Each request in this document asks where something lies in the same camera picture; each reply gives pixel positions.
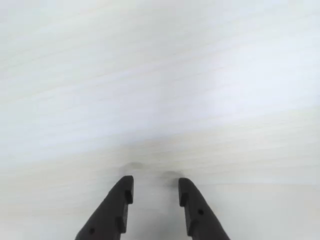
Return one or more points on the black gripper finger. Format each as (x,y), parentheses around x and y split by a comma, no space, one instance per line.
(110,215)
(200,212)

